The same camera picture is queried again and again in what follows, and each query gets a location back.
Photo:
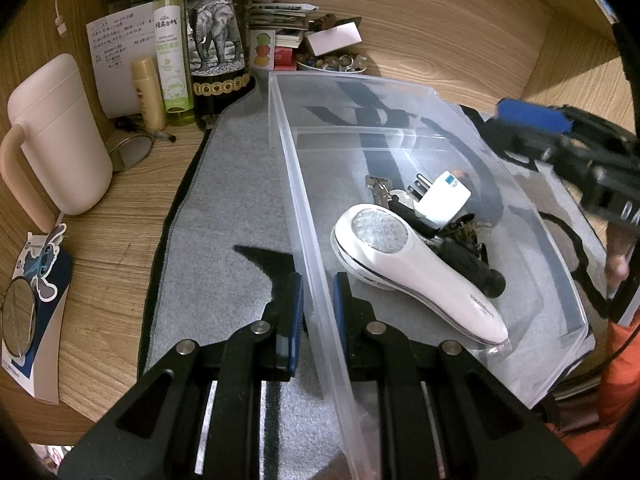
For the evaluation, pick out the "stack of papers and cards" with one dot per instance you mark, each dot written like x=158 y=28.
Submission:
x=280 y=17

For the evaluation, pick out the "box with coloured dots print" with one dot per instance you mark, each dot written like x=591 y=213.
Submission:
x=263 y=50

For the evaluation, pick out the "blank white card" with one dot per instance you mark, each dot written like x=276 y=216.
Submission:
x=332 y=37

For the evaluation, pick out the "clear plastic storage box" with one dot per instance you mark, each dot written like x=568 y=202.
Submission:
x=320 y=180

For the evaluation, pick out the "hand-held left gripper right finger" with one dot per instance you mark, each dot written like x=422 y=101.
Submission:
x=340 y=310

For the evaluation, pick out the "orange garment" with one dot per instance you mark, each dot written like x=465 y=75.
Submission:
x=620 y=375

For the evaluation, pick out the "grey mat with black pattern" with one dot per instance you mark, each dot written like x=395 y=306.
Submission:
x=225 y=195

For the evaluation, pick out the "thin framed eyeglasses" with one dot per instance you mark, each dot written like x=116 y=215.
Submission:
x=131 y=152

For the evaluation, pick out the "white handheld lint remover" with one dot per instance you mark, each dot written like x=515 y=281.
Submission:
x=430 y=270

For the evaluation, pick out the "black cylinder with orange tip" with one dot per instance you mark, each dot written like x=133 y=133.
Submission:
x=462 y=175

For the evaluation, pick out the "wooden shelf side panel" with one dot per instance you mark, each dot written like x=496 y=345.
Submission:
x=560 y=15

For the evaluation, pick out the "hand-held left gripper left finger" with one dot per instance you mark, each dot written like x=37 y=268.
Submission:
x=296 y=305

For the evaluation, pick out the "bowl of beads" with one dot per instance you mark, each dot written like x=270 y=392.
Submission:
x=330 y=64

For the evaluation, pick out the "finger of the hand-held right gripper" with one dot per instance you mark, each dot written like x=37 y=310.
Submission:
x=530 y=112
x=530 y=145

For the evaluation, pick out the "handwritten paper note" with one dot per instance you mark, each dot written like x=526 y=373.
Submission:
x=112 y=45

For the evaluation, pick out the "small red box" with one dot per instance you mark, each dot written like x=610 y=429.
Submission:
x=285 y=57

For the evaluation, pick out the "green spray bottle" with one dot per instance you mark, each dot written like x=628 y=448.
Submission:
x=172 y=55

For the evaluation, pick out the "person's right hand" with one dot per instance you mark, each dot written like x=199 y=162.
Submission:
x=617 y=260

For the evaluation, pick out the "dark bottle with elephant label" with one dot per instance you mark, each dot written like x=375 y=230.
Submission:
x=216 y=45

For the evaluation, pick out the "small yellow lotion bottle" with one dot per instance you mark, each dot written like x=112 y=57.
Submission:
x=148 y=94

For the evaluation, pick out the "blue white cartoon card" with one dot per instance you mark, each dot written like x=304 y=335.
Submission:
x=50 y=340

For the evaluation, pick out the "white plug adapter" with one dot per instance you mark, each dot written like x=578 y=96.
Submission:
x=447 y=195

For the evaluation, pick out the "bunch of keys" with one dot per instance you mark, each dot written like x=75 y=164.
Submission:
x=382 y=190

